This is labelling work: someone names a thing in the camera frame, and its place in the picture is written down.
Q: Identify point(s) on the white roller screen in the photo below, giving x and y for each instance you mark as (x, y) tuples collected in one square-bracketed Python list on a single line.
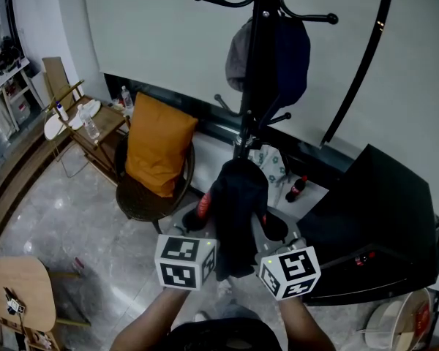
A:
[(161, 31), (417, 68)]

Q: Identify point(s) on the black garment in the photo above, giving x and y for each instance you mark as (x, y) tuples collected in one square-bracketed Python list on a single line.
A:
[(241, 203)]

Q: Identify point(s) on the black coat rack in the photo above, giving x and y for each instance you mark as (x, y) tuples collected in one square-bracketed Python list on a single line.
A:
[(258, 49)]

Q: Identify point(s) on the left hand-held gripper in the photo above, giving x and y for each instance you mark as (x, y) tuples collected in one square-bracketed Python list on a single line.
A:
[(179, 265)]

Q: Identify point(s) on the navy cap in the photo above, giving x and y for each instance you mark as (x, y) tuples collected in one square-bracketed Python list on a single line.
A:
[(292, 60)]

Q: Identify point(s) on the thin black pole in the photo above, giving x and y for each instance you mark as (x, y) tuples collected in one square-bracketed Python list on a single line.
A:
[(366, 57)]

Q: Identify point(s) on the white round side table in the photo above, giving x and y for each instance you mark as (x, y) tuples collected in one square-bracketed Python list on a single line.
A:
[(55, 128)]

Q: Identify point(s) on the wooden shelf cart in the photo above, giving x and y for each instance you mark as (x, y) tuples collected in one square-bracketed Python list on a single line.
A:
[(106, 123)]

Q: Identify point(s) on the red packet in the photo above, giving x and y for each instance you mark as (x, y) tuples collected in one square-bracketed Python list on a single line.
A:
[(421, 322)]

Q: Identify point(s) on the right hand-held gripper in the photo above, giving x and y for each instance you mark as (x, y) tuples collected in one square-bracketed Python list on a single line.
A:
[(292, 269)]

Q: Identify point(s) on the person's black printed shirt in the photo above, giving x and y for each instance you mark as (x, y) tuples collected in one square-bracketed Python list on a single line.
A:
[(223, 336)]

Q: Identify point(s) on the wooden board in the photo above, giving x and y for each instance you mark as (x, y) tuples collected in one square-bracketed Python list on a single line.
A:
[(56, 75)]

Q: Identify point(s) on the small wooden table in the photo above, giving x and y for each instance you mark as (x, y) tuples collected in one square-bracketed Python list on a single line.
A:
[(22, 287)]

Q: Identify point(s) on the orange cushion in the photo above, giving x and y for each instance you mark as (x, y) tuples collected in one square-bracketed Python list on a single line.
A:
[(157, 145)]

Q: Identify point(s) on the small clear water bottle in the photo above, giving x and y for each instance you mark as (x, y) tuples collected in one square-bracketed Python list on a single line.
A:
[(127, 98)]

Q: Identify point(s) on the person's left forearm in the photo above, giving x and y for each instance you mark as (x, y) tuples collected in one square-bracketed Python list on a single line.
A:
[(150, 320)]

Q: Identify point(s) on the large cola bottle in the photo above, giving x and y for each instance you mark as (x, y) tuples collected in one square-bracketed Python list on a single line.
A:
[(297, 190)]

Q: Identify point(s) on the white floral cloth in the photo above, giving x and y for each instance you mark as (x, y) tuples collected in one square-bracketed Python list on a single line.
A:
[(274, 166)]

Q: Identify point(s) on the grey cap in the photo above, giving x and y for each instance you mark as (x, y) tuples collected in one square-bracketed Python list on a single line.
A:
[(238, 57)]

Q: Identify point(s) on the black cabinet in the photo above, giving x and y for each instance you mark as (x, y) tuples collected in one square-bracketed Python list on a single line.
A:
[(380, 210)]

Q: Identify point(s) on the white round basket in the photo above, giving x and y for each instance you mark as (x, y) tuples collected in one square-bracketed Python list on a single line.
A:
[(384, 324)]

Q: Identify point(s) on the red screwdriver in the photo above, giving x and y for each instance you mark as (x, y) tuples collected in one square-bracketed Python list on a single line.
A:
[(79, 262)]

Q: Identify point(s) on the white slipper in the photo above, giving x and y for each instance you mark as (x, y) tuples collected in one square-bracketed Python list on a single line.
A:
[(92, 107)]

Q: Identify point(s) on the person's left white shoe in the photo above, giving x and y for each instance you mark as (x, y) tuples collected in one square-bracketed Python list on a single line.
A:
[(202, 316)]

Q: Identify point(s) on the dark round-back chair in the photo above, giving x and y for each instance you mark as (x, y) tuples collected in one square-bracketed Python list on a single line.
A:
[(142, 203)]

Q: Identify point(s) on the small black-white device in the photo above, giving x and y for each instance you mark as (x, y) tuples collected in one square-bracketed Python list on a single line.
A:
[(14, 303)]

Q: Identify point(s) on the white shelf unit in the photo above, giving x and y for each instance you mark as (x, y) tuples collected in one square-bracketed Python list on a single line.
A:
[(14, 86)]

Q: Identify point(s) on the person's right forearm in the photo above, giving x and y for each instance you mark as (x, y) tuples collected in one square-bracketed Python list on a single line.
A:
[(307, 324)]

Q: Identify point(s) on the white bottle blue cap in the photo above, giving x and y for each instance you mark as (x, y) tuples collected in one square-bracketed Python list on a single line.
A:
[(61, 112)]

